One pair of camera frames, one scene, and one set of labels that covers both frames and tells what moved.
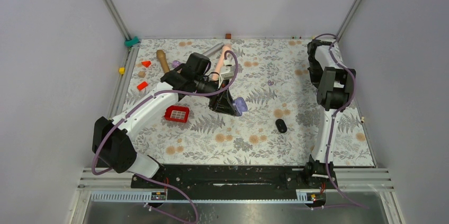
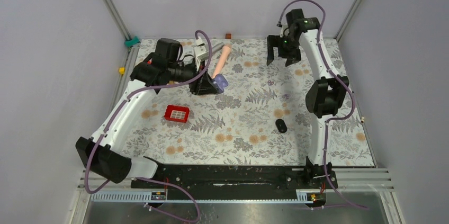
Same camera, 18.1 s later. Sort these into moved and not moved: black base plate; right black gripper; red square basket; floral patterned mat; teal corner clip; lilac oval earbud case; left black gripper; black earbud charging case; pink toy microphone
Moved: lilac oval earbud case; left black gripper; right black gripper
Not moved: floral patterned mat; pink toy microphone; teal corner clip; black base plate; black earbud charging case; red square basket
